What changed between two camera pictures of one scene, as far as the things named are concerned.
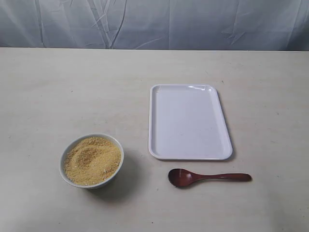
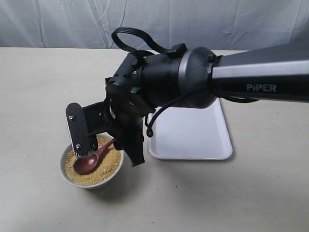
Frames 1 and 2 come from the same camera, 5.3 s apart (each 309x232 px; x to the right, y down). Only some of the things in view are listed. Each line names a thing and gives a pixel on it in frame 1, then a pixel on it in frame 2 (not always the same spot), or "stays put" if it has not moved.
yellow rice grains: [91, 160] stays put
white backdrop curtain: [230, 25] stays put
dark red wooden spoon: [179, 177] → [84, 165]
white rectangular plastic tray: [187, 122] stays put
